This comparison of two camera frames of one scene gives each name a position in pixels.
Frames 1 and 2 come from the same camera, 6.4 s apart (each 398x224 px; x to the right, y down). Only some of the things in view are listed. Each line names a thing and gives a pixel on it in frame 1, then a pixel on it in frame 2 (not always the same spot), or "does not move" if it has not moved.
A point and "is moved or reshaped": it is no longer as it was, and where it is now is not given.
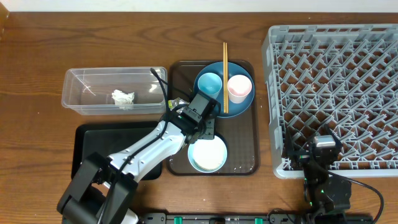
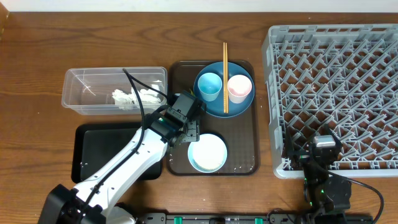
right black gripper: (303, 156) does not move
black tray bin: (108, 138) does not move
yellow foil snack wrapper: (175, 102) is moved or reshaped
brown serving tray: (239, 133) does not move
